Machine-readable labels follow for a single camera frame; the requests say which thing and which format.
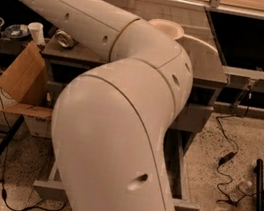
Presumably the blue pepsi can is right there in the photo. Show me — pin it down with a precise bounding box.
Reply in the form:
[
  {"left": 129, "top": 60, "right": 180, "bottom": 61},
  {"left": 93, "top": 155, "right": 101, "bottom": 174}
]
[{"left": 55, "top": 30, "right": 76, "bottom": 49}]

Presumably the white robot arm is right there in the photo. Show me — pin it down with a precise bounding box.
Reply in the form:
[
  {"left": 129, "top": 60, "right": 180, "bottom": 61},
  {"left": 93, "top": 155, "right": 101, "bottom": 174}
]
[{"left": 19, "top": 0, "right": 193, "bottom": 211}]

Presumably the grey drawer cabinet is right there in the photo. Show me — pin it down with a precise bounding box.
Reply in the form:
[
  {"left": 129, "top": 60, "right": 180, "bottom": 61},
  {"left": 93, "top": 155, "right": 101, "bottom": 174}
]
[{"left": 42, "top": 0, "right": 229, "bottom": 151}]

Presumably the white paper bowl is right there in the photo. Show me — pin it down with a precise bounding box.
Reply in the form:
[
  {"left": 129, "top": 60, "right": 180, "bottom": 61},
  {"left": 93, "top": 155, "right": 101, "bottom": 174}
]
[{"left": 149, "top": 18, "right": 184, "bottom": 40}]

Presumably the brown cardboard box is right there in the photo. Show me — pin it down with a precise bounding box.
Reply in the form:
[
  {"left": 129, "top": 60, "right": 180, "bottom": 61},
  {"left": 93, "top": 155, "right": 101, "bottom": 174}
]
[{"left": 0, "top": 41, "right": 52, "bottom": 139}]

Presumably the white paper cup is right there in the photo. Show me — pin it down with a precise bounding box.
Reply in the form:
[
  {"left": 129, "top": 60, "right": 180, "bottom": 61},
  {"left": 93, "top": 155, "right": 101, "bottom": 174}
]
[{"left": 28, "top": 22, "right": 45, "bottom": 46}]

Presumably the blue plate with food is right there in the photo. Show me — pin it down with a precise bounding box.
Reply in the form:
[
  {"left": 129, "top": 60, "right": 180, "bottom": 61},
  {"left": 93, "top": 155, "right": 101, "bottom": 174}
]
[{"left": 4, "top": 24, "right": 30, "bottom": 41}]

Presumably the clear plastic water bottle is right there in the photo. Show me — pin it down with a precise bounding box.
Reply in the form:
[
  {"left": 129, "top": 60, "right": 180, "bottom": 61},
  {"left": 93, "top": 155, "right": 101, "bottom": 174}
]
[{"left": 229, "top": 180, "right": 253, "bottom": 203}]

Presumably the black stand leg left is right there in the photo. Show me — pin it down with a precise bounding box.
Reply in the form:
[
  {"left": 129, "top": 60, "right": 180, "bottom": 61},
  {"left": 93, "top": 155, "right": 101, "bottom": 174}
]
[{"left": 0, "top": 115, "right": 24, "bottom": 156}]

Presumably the black stand leg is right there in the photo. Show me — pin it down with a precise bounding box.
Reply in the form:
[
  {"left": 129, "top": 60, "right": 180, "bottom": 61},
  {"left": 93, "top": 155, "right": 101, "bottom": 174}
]
[
  {"left": 0, "top": 115, "right": 24, "bottom": 156},
  {"left": 254, "top": 158, "right": 264, "bottom": 211}
]

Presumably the black stand leg right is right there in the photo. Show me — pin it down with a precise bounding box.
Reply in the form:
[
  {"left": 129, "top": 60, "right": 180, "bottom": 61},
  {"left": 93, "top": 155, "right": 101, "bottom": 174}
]
[{"left": 254, "top": 158, "right": 264, "bottom": 211}]

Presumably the black power cable right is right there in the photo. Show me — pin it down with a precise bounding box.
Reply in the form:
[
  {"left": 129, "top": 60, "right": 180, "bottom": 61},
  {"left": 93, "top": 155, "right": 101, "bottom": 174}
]
[{"left": 200, "top": 80, "right": 264, "bottom": 211}]

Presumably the black floor cable left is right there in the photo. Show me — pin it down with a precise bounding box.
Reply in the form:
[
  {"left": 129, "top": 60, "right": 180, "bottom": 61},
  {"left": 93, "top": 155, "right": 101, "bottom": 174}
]
[{"left": 0, "top": 67, "right": 89, "bottom": 211}]

